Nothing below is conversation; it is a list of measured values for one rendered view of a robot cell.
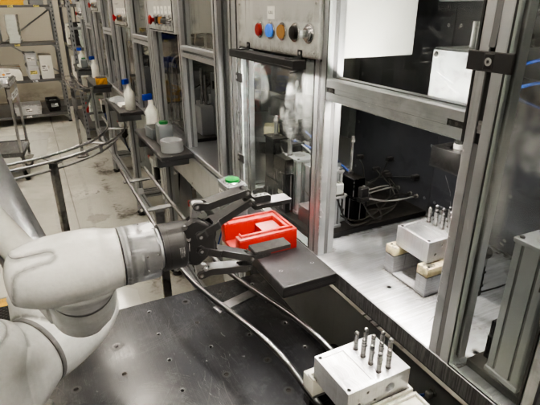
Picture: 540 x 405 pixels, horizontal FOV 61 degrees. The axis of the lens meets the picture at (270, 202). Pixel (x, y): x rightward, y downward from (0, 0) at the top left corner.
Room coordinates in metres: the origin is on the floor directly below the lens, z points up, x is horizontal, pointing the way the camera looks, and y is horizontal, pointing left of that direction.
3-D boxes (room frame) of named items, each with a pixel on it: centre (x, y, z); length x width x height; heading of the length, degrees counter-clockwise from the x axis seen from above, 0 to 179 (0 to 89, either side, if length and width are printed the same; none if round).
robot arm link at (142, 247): (0.62, 0.20, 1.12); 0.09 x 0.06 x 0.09; 27
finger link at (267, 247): (0.72, 0.00, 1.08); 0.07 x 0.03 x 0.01; 117
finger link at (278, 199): (0.72, 0.00, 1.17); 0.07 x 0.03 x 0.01; 117
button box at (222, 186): (1.20, 0.10, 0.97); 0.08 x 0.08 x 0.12; 27
